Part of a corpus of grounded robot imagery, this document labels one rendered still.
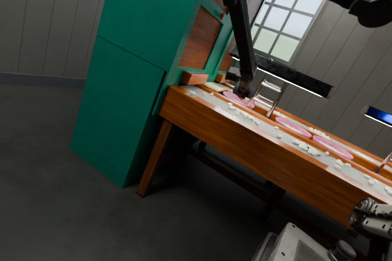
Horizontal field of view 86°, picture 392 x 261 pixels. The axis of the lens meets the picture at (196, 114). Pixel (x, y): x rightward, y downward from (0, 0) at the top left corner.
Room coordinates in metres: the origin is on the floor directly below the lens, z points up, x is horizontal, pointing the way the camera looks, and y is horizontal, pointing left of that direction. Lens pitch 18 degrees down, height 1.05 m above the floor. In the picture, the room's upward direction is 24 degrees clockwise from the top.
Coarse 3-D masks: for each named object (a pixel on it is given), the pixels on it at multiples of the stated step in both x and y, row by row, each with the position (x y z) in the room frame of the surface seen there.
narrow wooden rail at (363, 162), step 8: (256, 104) 1.75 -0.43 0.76; (264, 112) 1.70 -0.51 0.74; (272, 112) 1.71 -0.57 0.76; (272, 120) 1.67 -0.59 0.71; (288, 120) 1.68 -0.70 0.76; (304, 128) 1.64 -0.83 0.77; (312, 136) 1.58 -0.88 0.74; (320, 136) 1.59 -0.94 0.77; (352, 152) 1.53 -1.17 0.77; (352, 160) 1.49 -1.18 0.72; (360, 160) 1.48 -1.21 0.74; (368, 160) 1.49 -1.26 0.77; (368, 168) 1.46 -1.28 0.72; (376, 168) 1.45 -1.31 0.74; (384, 168) 1.45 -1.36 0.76; (384, 176) 1.43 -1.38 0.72
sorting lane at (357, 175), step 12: (204, 96) 1.36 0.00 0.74; (228, 108) 1.32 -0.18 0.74; (252, 120) 1.29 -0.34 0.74; (276, 132) 1.25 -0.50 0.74; (312, 156) 1.09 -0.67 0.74; (324, 156) 1.19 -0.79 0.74; (348, 168) 1.16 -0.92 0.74; (360, 180) 1.04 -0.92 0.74; (372, 180) 1.13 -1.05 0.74; (384, 192) 1.01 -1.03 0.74
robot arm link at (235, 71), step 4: (232, 68) 1.02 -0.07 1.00; (236, 68) 1.02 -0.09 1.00; (228, 72) 1.00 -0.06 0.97; (232, 72) 1.00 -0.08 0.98; (236, 72) 1.00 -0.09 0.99; (228, 76) 1.01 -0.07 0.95; (232, 76) 1.01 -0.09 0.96; (236, 76) 1.00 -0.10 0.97; (240, 76) 0.98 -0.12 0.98; (244, 76) 0.93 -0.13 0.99; (248, 76) 0.93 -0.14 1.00; (228, 80) 1.03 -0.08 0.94; (232, 80) 1.02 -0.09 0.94; (236, 80) 1.01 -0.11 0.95; (244, 80) 0.95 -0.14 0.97; (248, 80) 0.94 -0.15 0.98
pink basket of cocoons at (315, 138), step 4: (316, 136) 1.53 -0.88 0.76; (316, 140) 1.39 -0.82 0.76; (320, 140) 1.54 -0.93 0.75; (324, 140) 1.54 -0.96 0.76; (328, 140) 1.54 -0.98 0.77; (320, 144) 1.36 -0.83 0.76; (328, 144) 1.53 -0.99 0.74; (336, 144) 1.52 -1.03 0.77; (328, 148) 1.32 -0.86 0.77; (340, 148) 1.49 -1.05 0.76; (336, 152) 1.29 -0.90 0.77; (344, 152) 1.46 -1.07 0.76; (344, 156) 1.29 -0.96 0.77; (348, 156) 1.41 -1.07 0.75; (352, 156) 1.37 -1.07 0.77
